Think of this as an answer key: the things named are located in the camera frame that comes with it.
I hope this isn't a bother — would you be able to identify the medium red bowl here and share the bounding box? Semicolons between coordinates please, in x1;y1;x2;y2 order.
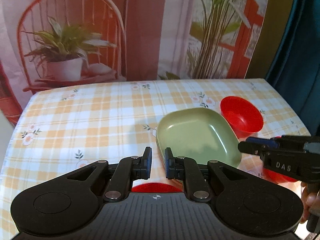
220;96;264;138

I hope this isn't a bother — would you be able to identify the small red bowl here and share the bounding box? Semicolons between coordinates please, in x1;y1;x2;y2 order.
262;135;301;183

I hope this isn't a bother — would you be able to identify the yellow checkered floral tablecloth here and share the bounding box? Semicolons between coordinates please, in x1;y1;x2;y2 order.
1;79;309;239

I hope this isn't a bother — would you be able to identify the large red bowl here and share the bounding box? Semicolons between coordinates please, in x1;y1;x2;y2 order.
131;183;182;193

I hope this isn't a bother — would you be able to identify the printed backdrop poster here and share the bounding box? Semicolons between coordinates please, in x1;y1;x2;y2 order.
1;0;268;125

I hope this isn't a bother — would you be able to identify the person's right hand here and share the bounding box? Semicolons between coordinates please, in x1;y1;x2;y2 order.
300;182;319;224

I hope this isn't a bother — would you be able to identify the green square plate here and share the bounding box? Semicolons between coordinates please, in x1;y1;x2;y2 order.
156;108;242;168

